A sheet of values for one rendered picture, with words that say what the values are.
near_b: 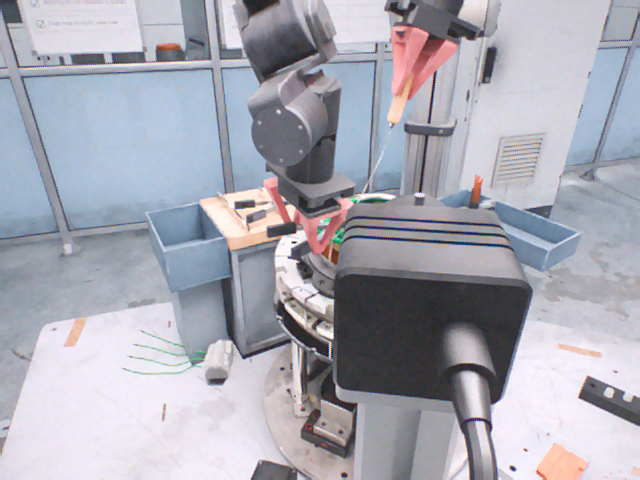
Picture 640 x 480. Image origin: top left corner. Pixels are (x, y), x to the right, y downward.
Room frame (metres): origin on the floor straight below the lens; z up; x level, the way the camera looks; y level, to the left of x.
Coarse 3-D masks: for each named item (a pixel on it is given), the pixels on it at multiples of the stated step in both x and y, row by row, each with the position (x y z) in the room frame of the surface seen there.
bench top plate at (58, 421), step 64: (128, 320) 0.82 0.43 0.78; (64, 384) 0.63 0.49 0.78; (128, 384) 0.63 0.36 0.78; (192, 384) 0.63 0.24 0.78; (256, 384) 0.63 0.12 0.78; (512, 384) 0.63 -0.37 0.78; (576, 384) 0.63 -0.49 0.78; (64, 448) 0.49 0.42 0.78; (128, 448) 0.49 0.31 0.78; (192, 448) 0.49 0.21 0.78; (256, 448) 0.49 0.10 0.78; (512, 448) 0.49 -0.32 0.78; (576, 448) 0.49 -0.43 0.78
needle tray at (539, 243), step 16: (464, 192) 0.91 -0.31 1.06; (464, 208) 0.90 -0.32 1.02; (496, 208) 0.85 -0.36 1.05; (512, 208) 0.82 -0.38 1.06; (512, 224) 0.82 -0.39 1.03; (528, 224) 0.79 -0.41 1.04; (544, 224) 0.77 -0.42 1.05; (560, 224) 0.75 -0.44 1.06; (512, 240) 0.70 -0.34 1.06; (528, 240) 0.76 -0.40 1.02; (544, 240) 0.76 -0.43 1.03; (560, 240) 0.74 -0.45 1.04; (576, 240) 0.71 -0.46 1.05; (528, 256) 0.68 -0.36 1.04; (544, 256) 0.66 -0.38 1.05; (560, 256) 0.68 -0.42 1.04
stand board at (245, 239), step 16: (240, 192) 0.90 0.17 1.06; (256, 192) 0.90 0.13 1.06; (208, 208) 0.82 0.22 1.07; (224, 208) 0.82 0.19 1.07; (256, 208) 0.82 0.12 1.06; (288, 208) 0.82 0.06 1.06; (224, 224) 0.75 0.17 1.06; (256, 224) 0.75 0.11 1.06; (272, 224) 0.75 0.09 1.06; (240, 240) 0.70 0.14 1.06; (256, 240) 0.71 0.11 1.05; (272, 240) 0.73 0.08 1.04
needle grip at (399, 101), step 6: (408, 78) 0.59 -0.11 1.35; (414, 78) 0.59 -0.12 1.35; (408, 84) 0.59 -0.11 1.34; (402, 90) 0.59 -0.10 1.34; (408, 90) 0.59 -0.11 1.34; (396, 96) 0.59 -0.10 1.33; (402, 96) 0.58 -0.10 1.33; (396, 102) 0.58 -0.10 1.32; (402, 102) 0.58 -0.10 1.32; (390, 108) 0.59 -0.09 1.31; (396, 108) 0.58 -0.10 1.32; (402, 108) 0.58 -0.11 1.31; (390, 114) 0.58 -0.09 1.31; (396, 114) 0.58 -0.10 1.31; (390, 120) 0.58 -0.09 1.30; (396, 120) 0.58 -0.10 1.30
